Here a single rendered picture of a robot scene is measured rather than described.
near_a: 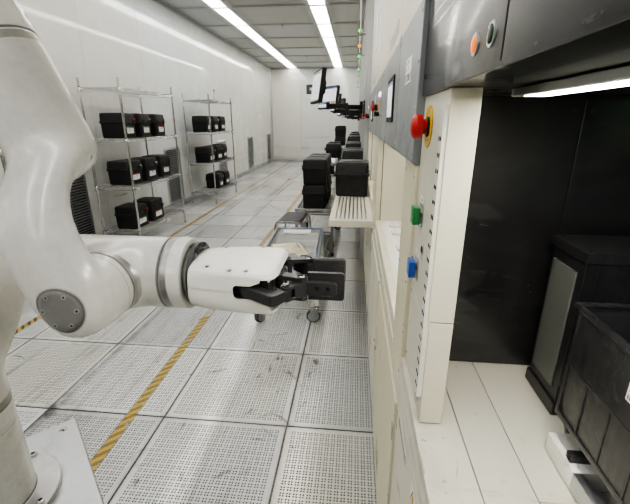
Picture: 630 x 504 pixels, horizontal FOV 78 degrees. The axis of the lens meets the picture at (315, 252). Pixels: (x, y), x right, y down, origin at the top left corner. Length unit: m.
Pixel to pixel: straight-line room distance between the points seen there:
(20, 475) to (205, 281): 0.52
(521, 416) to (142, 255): 0.67
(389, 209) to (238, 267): 1.76
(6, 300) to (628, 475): 0.84
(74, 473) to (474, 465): 0.68
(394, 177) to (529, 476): 1.64
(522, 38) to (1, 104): 0.47
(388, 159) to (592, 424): 1.66
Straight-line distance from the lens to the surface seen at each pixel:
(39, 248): 0.43
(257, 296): 0.41
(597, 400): 0.64
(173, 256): 0.46
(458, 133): 0.57
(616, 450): 0.62
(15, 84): 0.51
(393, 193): 2.13
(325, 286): 0.42
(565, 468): 0.73
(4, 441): 0.81
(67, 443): 0.98
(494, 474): 0.71
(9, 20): 0.54
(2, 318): 0.76
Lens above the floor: 1.36
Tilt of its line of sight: 19 degrees down
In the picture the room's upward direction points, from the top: straight up
